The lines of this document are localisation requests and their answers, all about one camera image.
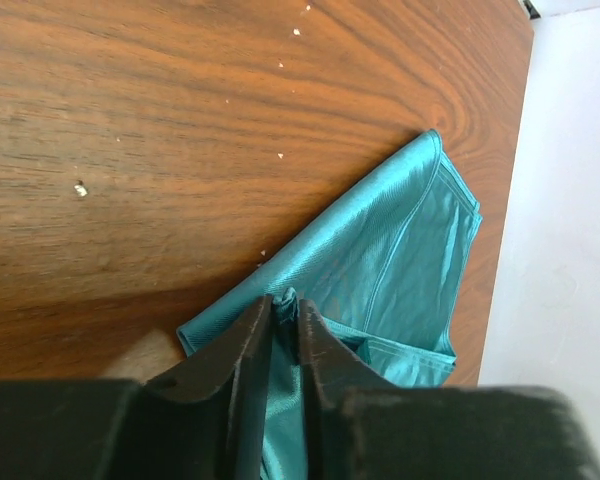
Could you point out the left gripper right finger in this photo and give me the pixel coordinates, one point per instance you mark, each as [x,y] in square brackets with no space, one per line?
[360,426]

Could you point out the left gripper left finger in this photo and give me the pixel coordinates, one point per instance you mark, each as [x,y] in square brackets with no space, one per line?
[201,419]

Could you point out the teal cloth napkin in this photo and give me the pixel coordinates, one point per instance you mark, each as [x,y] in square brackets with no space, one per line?
[383,264]

